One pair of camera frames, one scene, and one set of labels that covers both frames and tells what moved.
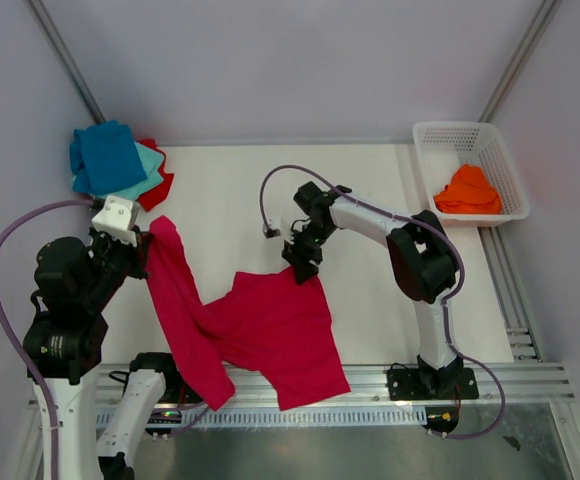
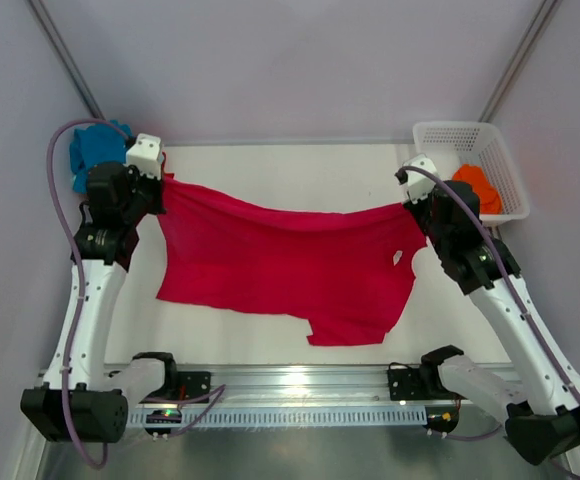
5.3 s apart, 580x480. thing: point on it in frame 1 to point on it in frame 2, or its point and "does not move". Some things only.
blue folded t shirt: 104,158 does not move
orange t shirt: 470,191 does not move
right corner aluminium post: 541,23 does not move
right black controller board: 442,418 does not move
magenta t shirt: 272,327 to 347,274
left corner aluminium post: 47,27 does not move
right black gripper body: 307,242 to 423,212
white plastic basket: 444,146 does not move
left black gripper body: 116,259 to 146,197
